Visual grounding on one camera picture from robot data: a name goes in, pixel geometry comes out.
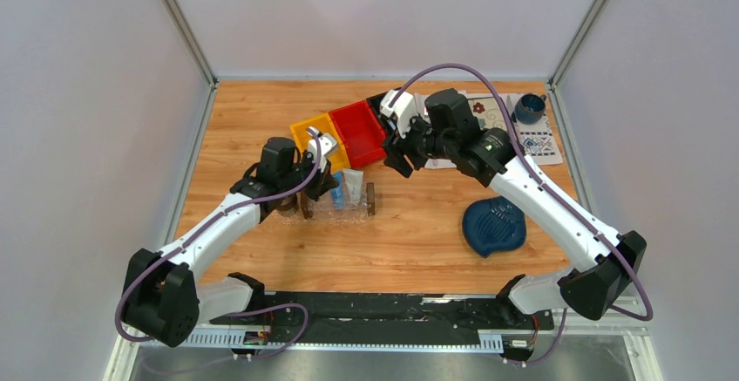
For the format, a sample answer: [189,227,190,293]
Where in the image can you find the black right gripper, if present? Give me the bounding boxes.
[382,110,456,178]

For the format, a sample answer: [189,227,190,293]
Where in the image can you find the blue toothpaste tube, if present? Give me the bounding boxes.
[329,171,346,211]

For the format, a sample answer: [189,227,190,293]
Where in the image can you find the clear textured toiletry holder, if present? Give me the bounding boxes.
[297,182,378,223]

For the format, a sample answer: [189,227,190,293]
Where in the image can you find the white toothpaste tube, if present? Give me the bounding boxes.
[342,168,363,205]

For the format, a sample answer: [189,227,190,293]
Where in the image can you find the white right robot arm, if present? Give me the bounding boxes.
[379,89,647,328]

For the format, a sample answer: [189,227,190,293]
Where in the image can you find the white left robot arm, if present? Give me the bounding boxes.
[114,127,339,347]

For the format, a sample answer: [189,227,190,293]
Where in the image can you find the clear textured glass tray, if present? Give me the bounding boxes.
[273,210,365,225]

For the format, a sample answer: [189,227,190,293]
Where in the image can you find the black plastic bin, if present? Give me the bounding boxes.
[367,92,397,136]

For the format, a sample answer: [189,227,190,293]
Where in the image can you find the yellow plastic bin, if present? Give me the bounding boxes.
[288,112,352,174]

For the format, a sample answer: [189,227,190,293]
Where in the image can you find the red plastic bin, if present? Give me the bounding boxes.
[329,100,386,169]

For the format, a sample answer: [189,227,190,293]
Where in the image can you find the floral square ceramic plate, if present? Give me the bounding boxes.
[468,93,518,130]

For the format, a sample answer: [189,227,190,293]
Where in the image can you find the blue shell shaped dish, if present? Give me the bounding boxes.
[462,196,527,258]

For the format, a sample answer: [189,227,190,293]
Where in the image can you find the blue ceramic mug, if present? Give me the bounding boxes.
[513,93,546,125]

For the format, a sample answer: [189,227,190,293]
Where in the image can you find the white patterned placemat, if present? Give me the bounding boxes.
[424,92,564,170]

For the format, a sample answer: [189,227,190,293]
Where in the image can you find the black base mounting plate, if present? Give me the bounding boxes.
[213,291,554,346]

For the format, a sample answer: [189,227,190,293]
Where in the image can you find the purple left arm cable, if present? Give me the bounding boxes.
[114,128,323,344]

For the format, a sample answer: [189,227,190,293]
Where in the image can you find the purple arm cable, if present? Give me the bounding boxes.
[114,128,323,344]
[390,64,654,367]

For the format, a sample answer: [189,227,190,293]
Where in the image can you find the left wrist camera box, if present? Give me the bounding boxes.
[306,126,340,173]

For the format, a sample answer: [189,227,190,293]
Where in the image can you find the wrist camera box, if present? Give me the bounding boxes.
[306,126,340,173]
[383,90,418,139]

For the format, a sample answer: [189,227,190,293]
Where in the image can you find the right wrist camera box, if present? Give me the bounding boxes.
[383,90,418,139]

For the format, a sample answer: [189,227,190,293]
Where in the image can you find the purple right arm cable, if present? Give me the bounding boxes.
[390,64,654,367]

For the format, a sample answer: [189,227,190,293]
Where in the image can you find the grey aluminium frame post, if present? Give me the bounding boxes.
[546,0,632,88]

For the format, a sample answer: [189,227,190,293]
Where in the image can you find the grey left frame post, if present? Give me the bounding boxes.
[161,0,219,89]

